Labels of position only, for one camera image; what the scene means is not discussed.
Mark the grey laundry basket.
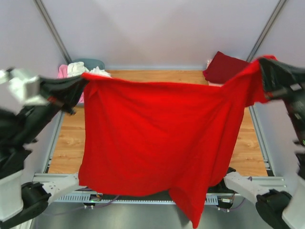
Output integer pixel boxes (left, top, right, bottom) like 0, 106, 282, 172
72, 58, 105, 71

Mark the pink crumpled t-shirt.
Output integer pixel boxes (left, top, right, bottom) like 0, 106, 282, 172
57, 64, 84, 104

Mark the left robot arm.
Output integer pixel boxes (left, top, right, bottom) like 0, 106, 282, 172
0, 71, 88, 229

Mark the light pink folded t-shirt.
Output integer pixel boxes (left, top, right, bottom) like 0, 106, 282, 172
208, 81, 224, 87

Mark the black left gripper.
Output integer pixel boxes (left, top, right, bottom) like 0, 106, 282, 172
14, 70, 95, 140

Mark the dark red folded t-shirt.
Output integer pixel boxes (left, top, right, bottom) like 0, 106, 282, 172
203, 51, 249, 84

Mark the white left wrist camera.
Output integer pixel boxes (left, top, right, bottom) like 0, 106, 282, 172
0, 68, 49, 112

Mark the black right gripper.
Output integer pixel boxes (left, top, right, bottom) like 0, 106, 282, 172
255, 51, 305, 139

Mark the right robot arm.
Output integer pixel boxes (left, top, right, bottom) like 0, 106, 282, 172
214, 58, 305, 229

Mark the perforated cable duct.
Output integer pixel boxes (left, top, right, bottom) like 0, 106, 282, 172
51, 192, 219, 205

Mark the white crumpled t-shirt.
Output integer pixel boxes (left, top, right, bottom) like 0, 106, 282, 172
67, 62, 111, 78

